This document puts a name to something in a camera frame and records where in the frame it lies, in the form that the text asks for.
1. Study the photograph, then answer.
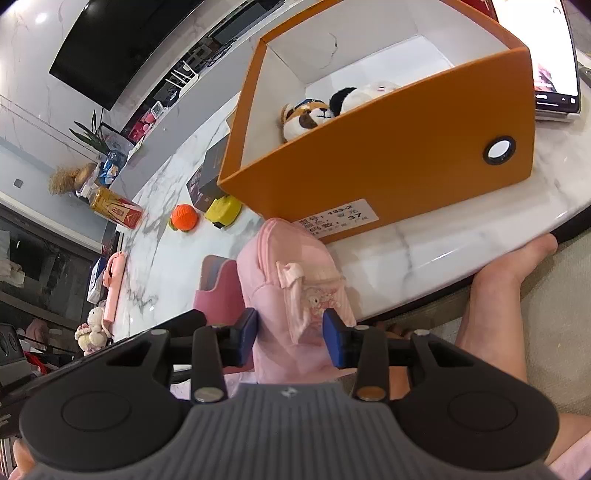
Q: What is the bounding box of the dark flat box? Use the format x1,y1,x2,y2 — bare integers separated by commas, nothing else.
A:
186,143,232,205

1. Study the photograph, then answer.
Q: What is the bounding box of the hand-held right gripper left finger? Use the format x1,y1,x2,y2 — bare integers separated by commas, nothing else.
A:
104,308,259,404

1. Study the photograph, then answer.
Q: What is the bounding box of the brown white dog plush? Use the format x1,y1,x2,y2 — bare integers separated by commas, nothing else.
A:
279,98,335,141

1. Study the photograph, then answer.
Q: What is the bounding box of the yellow red carton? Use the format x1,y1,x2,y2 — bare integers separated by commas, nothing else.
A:
90,186,144,228

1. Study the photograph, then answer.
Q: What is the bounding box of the green potted plant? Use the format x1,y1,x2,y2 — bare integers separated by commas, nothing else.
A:
69,110,116,153

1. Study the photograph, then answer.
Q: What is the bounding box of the black television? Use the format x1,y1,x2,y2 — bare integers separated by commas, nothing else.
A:
48,0,218,110

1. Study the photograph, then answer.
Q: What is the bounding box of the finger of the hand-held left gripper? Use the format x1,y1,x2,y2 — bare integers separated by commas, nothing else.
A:
0,309,207,407

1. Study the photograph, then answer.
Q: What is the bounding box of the yellow tape measure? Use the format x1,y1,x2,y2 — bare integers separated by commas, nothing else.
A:
204,195,242,228

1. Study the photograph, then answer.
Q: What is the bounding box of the black white panda plush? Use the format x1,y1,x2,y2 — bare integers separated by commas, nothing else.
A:
329,87,358,116

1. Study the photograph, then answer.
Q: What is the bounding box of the orange cardboard box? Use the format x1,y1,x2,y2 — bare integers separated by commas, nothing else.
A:
217,0,536,244

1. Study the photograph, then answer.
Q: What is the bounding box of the person's leg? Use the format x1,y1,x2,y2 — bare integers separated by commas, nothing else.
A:
455,233,591,480

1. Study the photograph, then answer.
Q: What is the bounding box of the red pink box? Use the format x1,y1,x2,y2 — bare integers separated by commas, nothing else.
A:
127,108,160,144

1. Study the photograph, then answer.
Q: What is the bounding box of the orange toy fruit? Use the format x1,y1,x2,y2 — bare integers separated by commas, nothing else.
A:
168,204,200,233

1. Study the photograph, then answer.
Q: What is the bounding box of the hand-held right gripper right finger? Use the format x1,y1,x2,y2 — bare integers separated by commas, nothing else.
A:
322,308,476,401

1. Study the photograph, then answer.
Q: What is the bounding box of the blue snack bag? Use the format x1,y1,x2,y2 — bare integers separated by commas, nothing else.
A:
99,152,127,188

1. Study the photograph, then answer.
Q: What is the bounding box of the white bunny plush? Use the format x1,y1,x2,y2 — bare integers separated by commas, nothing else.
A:
75,307,113,355

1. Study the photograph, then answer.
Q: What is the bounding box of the straw basket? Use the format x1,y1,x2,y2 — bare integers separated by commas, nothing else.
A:
48,162,100,195

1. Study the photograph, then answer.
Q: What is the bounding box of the pink fabric bag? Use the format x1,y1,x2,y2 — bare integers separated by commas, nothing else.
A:
238,218,358,384

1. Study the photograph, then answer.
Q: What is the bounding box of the white plush toy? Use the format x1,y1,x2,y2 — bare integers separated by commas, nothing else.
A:
355,82,402,100

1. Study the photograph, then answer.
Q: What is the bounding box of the white blue box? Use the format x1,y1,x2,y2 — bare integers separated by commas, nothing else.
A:
88,256,109,303

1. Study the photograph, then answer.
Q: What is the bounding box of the pink plastic holder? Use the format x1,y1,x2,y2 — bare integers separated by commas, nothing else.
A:
193,255,254,374

